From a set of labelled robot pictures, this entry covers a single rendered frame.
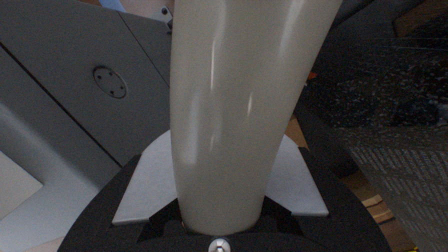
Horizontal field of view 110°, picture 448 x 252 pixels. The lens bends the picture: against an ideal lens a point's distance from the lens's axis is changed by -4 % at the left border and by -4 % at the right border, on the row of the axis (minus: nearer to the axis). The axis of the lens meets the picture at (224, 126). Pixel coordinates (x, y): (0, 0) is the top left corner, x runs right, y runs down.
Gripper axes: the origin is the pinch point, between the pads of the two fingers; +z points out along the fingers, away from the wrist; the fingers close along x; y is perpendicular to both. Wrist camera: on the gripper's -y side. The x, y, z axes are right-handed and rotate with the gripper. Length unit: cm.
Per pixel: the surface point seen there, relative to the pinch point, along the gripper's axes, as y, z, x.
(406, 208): 43, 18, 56
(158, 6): -20, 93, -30
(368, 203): 98, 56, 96
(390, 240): 190, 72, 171
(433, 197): 32, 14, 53
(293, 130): 47, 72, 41
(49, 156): 7.1, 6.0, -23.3
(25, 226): 23.9, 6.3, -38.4
